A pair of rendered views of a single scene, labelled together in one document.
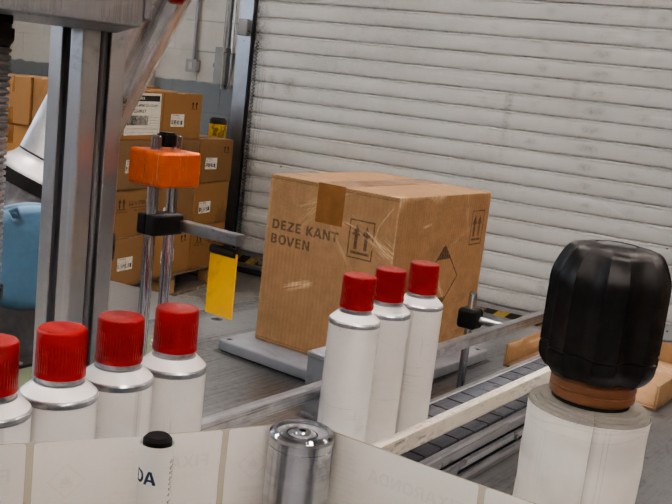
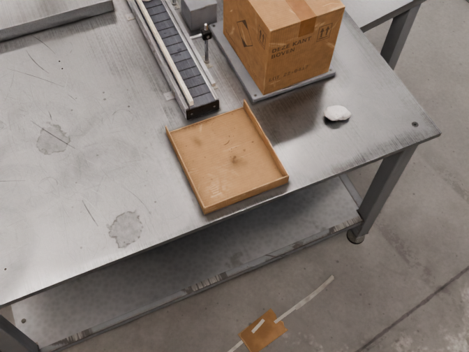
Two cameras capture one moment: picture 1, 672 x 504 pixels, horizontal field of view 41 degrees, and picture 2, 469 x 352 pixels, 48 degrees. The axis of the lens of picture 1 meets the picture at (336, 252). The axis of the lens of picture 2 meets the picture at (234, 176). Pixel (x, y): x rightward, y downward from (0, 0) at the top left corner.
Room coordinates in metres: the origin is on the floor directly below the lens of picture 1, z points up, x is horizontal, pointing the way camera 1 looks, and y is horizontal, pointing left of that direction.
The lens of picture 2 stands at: (1.94, -1.24, 2.13)
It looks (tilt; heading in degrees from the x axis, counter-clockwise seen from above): 59 degrees down; 118
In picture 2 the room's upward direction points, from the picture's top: 3 degrees clockwise
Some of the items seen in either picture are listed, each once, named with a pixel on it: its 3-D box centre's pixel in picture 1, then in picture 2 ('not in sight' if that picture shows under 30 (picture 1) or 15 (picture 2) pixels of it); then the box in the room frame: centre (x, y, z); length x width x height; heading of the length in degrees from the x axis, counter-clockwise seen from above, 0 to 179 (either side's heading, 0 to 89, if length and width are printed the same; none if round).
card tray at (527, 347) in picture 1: (609, 359); (225, 154); (1.52, -0.50, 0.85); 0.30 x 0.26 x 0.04; 144
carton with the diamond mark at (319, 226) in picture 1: (375, 263); (278, 21); (1.45, -0.07, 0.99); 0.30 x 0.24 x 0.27; 146
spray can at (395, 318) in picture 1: (379, 363); not in sight; (0.91, -0.06, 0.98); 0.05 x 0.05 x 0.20
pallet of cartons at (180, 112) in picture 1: (115, 187); not in sight; (5.01, 1.28, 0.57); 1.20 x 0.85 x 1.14; 157
